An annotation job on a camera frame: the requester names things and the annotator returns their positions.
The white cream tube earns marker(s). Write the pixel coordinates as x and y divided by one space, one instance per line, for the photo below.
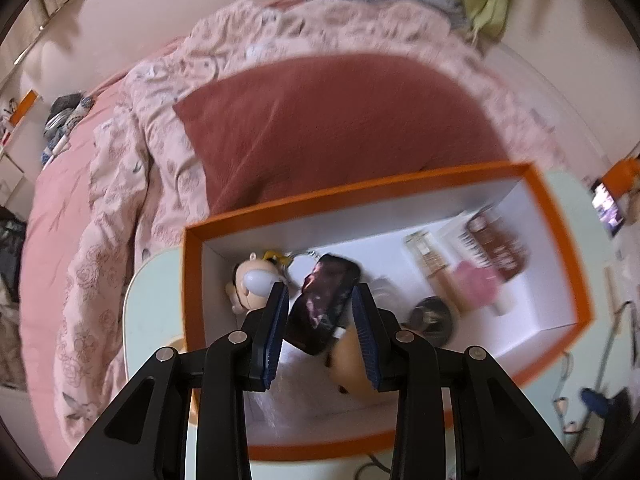
502 302

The orange shelf box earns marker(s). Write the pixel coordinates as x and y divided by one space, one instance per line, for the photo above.
25 107

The green cartoon lap table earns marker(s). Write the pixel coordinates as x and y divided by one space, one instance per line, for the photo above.
150 300

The brown card box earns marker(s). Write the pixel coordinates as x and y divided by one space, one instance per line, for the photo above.
500 247

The orange bottle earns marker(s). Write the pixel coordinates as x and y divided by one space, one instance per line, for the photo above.
622 175

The pink silicone pad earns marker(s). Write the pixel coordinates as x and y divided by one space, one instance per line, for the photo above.
472 282

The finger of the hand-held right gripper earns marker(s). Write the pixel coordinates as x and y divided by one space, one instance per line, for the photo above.
595 400

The smartphone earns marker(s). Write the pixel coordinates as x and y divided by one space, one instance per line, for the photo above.
607 210

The pink floral quilt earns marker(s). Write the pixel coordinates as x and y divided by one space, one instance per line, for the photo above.
150 125

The red black mahjong tile block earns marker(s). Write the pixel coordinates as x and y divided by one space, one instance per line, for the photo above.
322 300

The pink bed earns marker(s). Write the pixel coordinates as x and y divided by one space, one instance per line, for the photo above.
55 200

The orange cardboard box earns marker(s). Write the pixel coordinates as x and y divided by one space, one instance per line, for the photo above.
192 280

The grey blue clothes heap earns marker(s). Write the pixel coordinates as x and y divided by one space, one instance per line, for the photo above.
67 112

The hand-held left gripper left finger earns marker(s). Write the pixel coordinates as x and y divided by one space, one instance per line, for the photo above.
277 340

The tan plush bread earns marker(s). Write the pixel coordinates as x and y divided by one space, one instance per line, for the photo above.
350 365

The dark red pillow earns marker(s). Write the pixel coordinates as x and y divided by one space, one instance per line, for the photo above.
325 120

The amber perfume bottle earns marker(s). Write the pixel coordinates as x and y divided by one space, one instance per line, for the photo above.
430 260

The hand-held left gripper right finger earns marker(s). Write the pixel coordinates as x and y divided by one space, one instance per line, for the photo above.
367 340

